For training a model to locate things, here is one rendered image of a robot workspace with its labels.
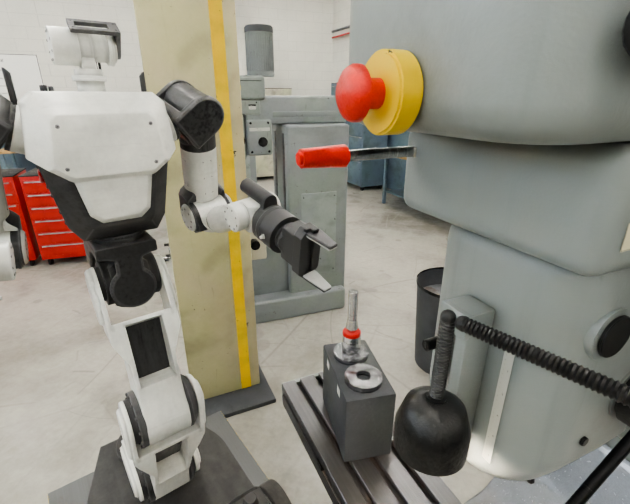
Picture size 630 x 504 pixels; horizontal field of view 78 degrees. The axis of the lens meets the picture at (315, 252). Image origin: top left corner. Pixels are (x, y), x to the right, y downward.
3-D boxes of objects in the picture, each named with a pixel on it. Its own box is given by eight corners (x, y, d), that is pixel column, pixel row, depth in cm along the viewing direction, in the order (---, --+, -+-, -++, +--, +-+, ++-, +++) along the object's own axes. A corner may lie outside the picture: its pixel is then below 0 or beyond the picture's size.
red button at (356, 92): (354, 124, 27) (356, 60, 26) (329, 121, 30) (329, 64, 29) (394, 123, 28) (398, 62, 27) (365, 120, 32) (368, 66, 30)
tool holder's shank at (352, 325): (347, 326, 101) (348, 287, 97) (359, 328, 100) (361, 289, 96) (344, 332, 98) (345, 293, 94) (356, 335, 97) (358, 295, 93)
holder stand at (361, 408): (343, 463, 93) (346, 397, 86) (322, 398, 113) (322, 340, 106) (390, 454, 95) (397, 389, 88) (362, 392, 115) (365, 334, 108)
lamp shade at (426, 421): (378, 441, 40) (382, 393, 37) (419, 407, 44) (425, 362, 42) (441, 491, 35) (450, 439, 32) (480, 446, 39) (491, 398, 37)
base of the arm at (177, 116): (159, 134, 102) (141, 91, 93) (201, 115, 107) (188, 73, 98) (186, 156, 93) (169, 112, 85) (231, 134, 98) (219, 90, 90)
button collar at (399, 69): (397, 139, 28) (405, 44, 25) (355, 132, 33) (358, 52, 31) (420, 137, 28) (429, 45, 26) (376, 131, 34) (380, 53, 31)
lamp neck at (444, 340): (425, 397, 37) (437, 309, 34) (433, 390, 38) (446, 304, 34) (438, 405, 36) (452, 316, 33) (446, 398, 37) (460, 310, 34)
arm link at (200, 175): (175, 217, 113) (165, 143, 99) (215, 204, 120) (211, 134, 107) (194, 236, 107) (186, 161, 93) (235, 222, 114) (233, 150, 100)
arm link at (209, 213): (220, 236, 96) (194, 240, 111) (255, 223, 102) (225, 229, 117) (205, 194, 94) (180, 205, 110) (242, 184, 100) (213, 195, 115)
